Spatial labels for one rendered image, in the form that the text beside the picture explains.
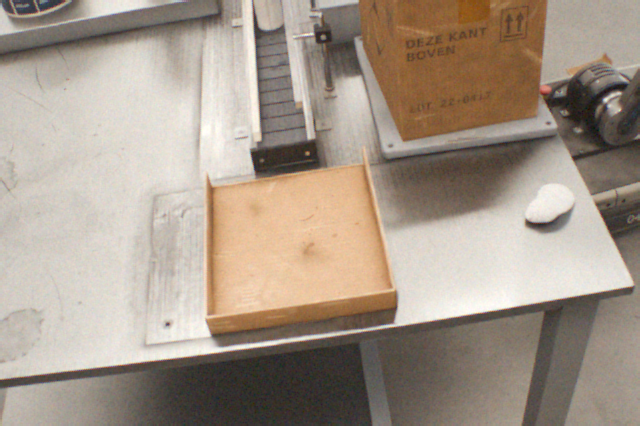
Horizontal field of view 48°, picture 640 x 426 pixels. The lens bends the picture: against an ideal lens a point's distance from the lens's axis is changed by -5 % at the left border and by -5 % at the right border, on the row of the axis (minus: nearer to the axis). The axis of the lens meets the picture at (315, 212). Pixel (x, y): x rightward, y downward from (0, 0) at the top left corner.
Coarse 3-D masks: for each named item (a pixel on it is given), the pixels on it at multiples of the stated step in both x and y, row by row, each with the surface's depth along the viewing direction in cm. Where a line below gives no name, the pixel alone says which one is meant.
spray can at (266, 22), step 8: (256, 0) 143; (264, 0) 142; (272, 0) 143; (256, 8) 145; (264, 8) 144; (272, 8) 144; (280, 8) 146; (256, 16) 147; (264, 16) 145; (272, 16) 145; (280, 16) 146; (264, 24) 146; (272, 24) 146; (280, 24) 147
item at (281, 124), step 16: (256, 32) 148; (272, 32) 147; (256, 48) 144; (272, 48) 143; (272, 64) 139; (288, 64) 139; (272, 80) 136; (288, 80) 135; (272, 96) 132; (288, 96) 132; (272, 112) 129; (288, 112) 128; (272, 128) 126; (288, 128) 125; (304, 128) 125; (272, 144) 123; (288, 144) 123
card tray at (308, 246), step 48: (240, 192) 123; (288, 192) 121; (336, 192) 120; (240, 240) 115; (288, 240) 114; (336, 240) 113; (384, 240) 107; (240, 288) 108; (288, 288) 107; (336, 288) 106; (384, 288) 105
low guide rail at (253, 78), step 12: (252, 12) 149; (252, 24) 144; (252, 36) 141; (252, 48) 138; (252, 60) 135; (252, 72) 132; (252, 84) 129; (252, 96) 127; (252, 108) 125; (252, 120) 122
